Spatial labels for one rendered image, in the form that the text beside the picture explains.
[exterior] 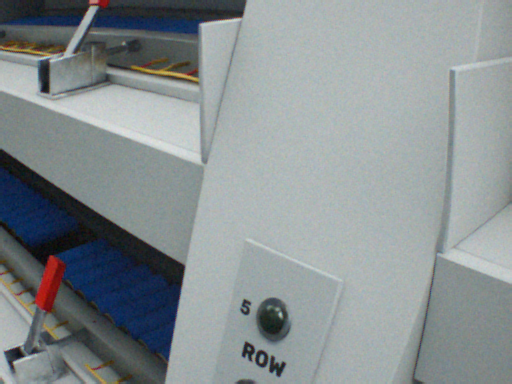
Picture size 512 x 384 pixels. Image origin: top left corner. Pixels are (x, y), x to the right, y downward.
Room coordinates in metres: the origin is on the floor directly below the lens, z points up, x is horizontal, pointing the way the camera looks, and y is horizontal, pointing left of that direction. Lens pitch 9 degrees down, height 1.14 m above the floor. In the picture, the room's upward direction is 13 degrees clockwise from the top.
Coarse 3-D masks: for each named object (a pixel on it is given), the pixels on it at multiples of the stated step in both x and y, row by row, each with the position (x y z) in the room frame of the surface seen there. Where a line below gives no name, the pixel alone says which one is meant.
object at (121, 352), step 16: (0, 240) 0.50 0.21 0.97; (16, 240) 0.50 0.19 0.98; (0, 256) 0.50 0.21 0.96; (16, 256) 0.47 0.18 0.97; (32, 256) 0.48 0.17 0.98; (16, 272) 0.47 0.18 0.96; (32, 272) 0.45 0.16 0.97; (32, 288) 0.45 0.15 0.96; (64, 288) 0.43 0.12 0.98; (64, 304) 0.41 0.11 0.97; (80, 304) 0.41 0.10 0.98; (64, 320) 0.41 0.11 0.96; (80, 320) 0.39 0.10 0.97; (96, 320) 0.39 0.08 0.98; (96, 336) 0.38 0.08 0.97; (112, 336) 0.38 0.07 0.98; (128, 336) 0.38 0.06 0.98; (96, 352) 0.38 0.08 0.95; (112, 352) 0.36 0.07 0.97; (128, 352) 0.36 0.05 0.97; (144, 352) 0.36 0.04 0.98; (96, 368) 0.36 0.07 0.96; (128, 368) 0.35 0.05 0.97; (144, 368) 0.34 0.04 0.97; (160, 368) 0.35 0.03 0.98
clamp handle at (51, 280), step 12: (48, 264) 0.36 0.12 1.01; (60, 264) 0.36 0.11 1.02; (48, 276) 0.36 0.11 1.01; (60, 276) 0.36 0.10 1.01; (48, 288) 0.36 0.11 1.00; (36, 300) 0.36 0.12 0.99; (48, 300) 0.36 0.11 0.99; (36, 312) 0.36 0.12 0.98; (36, 324) 0.35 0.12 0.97; (36, 336) 0.35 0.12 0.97; (24, 348) 0.35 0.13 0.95; (36, 348) 0.36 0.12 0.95
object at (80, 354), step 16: (80, 240) 0.56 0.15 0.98; (0, 272) 0.49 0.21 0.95; (16, 288) 0.47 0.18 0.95; (0, 304) 0.44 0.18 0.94; (32, 304) 0.45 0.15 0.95; (0, 320) 0.42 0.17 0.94; (16, 320) 0.42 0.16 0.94; (48, 320) 0.43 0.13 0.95; (0, 336) 0.40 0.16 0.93; (16, 336) 0.40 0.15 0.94; (64, 336) 0.41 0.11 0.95; (0, 352) 0.38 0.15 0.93; (80, 352) 0.39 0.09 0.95; (0, 368) 0.36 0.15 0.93; (112, 368) 0.38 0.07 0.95
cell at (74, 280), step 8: (128, 256) 0.49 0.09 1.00; (104, 264) 0.48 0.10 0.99; (112, 264) 0.48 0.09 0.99; (120, 264) 0.48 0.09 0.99; (128, 264) 0.49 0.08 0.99; (136, 264) 0.49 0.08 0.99; (88, 272) 0.47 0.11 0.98; (96, 272) 0.47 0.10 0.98; (104, 272) 0.47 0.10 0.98; (112, 272) 0.48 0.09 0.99; (72, 280) 0.45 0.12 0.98; (80, 280) 0.46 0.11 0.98; (88, 280) 0.46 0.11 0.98; (96, 280) 0.46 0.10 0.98; (72, 288) 0.45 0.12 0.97
